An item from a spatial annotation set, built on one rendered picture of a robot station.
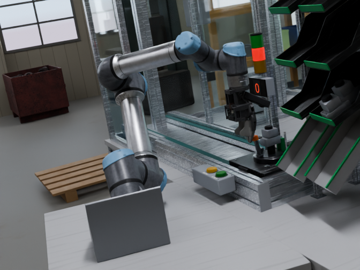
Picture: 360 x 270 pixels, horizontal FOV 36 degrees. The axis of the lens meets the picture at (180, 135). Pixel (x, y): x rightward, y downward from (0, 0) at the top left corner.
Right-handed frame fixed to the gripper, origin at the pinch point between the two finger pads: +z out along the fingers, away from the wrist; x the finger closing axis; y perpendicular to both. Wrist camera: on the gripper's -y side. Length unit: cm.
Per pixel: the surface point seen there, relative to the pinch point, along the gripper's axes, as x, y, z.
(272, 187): 16.2, 3.5, 13.6
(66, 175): -339, 4, 96
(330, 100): 45.6, 0.0, -19.3
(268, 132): 2.2, -6.4, -1.1
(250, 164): -0.2, 1.3, 9.7
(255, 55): -17.9, -17.6, -26.4
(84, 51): -828, -170, 25
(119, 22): -82, 13, -46
